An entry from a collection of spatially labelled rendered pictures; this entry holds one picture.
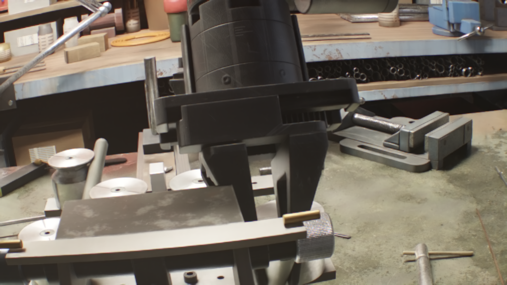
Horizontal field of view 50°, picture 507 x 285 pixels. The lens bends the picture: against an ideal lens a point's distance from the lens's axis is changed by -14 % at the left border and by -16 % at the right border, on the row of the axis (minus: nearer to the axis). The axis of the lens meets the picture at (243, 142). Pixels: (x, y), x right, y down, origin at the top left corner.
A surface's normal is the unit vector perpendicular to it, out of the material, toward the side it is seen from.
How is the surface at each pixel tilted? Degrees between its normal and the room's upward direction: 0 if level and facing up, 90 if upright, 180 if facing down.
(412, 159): 0
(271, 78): 62
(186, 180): 0
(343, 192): 0
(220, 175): 81
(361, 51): 90
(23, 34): 92
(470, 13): 90
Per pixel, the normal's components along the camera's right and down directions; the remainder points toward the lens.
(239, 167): 0.12, 0.17
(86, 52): 0.42, 0.26
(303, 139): 0.08, -0.20
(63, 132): 0.07, 0.39
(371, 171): -0.07, -0.94
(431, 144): -0.75, 0.27
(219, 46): -0.46, -0.11
